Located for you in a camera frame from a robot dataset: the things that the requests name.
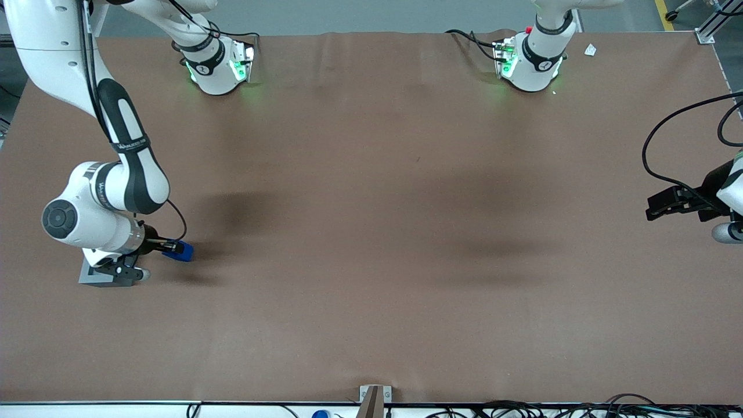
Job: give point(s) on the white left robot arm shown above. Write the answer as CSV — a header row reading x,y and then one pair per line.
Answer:
x,y
534,69

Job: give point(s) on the aluminium frame profile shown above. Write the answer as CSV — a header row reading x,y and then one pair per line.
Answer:
x,y
714,26
97,17

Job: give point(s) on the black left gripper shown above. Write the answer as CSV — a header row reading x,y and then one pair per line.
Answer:
x,y
709,192

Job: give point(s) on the blue plastic part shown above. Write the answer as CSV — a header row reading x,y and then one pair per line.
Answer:
x,y
187,253

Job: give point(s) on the white table edge rail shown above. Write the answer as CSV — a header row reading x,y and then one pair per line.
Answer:
x,y
116,409

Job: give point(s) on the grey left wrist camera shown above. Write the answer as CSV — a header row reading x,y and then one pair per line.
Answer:
x,y
725,233

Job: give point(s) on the white paper scrap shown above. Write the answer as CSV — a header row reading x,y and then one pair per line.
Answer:
x,y
590,50

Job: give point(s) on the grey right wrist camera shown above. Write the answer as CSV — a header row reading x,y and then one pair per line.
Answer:
x,y
125,271

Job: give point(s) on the brown table mat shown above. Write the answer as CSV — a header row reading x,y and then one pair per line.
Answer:
x,y
371,232

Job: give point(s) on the chair caster base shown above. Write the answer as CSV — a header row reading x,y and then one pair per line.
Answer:
x,y
673,14

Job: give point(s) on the metal bracket with brown post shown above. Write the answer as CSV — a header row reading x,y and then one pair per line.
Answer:
x,y
374,400

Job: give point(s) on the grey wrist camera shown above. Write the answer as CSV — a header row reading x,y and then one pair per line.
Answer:
x,y
725,233
125,271

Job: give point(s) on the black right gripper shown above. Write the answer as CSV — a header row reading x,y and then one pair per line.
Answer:
x,y
152,240

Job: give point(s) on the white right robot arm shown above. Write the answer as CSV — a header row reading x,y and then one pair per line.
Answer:
x,y
116,197

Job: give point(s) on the gray square base block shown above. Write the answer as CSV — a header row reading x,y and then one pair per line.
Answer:
x,y
93,283

